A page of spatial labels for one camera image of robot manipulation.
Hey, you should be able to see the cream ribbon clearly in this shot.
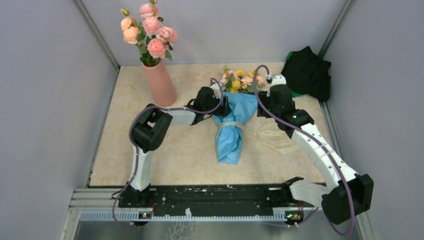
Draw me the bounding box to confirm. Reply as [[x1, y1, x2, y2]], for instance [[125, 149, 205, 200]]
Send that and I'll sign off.
[[217, 121, 300, 155]]

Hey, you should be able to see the small yellow pink flower bouquet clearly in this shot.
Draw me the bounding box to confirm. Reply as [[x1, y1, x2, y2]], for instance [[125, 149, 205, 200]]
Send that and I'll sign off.
[[220, 65, 255, 94]]

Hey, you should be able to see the blue wrapping paper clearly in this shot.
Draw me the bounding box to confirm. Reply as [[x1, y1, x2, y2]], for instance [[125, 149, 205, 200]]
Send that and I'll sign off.
[[213, 92, 258, 165]]

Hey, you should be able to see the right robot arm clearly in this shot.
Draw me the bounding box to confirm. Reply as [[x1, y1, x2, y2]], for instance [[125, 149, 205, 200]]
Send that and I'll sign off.
[[256, 84, 374, 225]]

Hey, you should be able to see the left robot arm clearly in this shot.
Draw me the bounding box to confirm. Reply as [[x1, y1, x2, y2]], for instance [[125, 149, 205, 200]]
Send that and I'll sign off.
[[117, 84, 232, 208]]

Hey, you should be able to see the pink ceramic vase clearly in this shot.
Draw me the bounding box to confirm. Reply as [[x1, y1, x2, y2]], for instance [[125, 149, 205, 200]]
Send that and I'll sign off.
[[141, 61, 177, 107]]

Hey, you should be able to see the pink rose bunch in vase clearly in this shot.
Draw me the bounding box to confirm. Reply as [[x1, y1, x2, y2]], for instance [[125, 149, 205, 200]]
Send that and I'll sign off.
[[120, 0, 178, 67]]

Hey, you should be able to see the green cloth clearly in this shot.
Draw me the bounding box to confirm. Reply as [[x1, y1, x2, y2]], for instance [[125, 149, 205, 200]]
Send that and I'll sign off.
[[285, 51, 303, 98]]

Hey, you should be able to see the black cloth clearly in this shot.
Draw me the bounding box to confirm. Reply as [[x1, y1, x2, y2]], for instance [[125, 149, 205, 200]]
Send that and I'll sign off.
[[281, 46, 332, 102]]

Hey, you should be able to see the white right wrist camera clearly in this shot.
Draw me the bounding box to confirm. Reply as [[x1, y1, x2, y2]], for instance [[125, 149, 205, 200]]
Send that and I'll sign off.
[[266, 73, 287, 87]]

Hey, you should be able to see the right aluminium frame post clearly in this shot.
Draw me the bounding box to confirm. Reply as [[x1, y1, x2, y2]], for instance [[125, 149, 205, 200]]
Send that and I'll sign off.
[[318, 0, 356, 58]]

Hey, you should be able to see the aluminium frame post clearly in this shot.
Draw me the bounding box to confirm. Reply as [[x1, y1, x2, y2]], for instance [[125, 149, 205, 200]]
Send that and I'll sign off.
[[72, 0, 121, 71], [318, 0, 356, 58]]

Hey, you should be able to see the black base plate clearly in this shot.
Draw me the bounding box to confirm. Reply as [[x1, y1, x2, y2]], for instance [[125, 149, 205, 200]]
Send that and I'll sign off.
[[137, 183, 310, 217]]

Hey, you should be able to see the aluminium front rail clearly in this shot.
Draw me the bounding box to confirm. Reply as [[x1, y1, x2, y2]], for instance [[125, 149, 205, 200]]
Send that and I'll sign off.
[[67, 188, 369, 222]]

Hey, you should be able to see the left aluminium frame post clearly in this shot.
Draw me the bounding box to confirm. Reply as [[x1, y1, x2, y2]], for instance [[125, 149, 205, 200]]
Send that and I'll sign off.
[[72, 0, 121, 71]]

